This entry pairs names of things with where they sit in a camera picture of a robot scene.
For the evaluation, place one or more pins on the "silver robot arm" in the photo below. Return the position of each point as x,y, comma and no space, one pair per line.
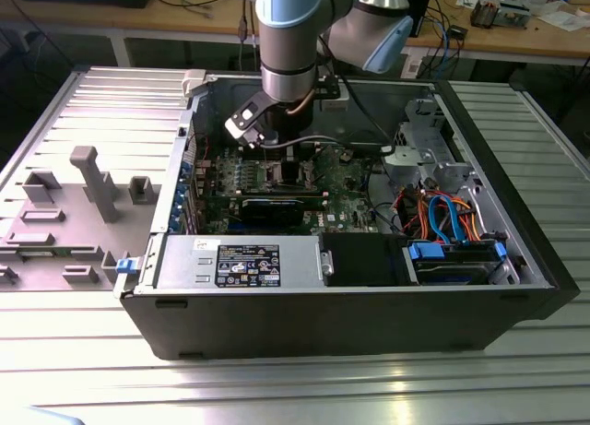
286,51

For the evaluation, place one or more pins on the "CPU socket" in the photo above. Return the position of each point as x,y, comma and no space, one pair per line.
264,180

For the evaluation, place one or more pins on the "silver coin cell battery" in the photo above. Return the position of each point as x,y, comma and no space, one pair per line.
346,157

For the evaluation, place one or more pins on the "green motherboard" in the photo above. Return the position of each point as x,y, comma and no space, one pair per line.
341,199

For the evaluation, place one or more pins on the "black graphics card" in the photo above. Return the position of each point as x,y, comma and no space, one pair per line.
272,210

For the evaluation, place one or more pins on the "grey plastic case latch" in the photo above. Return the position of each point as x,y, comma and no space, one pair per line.
193,81

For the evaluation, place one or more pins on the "silver metal drive cage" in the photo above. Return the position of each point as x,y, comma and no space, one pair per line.
405,157

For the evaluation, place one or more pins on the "black power supply label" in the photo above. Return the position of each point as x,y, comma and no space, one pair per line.
249,266

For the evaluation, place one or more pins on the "wooden desk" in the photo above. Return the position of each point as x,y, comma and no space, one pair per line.
184,24

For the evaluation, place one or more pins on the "tall black box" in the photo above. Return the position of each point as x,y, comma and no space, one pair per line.
421,10

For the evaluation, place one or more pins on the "silver power supply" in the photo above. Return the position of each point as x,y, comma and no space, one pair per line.
184,259

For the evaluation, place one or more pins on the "small black device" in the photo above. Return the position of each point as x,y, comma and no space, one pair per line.
458,31

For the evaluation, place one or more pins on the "black PC case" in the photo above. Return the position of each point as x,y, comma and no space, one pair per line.
322,323

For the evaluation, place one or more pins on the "hard disk in blue carrier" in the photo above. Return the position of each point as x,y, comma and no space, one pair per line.
451,270

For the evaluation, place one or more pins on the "blue plastic clip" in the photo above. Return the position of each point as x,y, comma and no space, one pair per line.
126,266

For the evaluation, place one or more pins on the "grey electronic device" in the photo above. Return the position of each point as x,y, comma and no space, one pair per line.
511,15

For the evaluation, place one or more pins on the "grey parts rack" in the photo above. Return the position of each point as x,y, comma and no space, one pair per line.
69,231

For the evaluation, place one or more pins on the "green RAM stick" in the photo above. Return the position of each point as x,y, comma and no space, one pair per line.
62,251

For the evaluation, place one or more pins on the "black and white wrist camera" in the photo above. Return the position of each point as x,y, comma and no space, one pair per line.
239,129

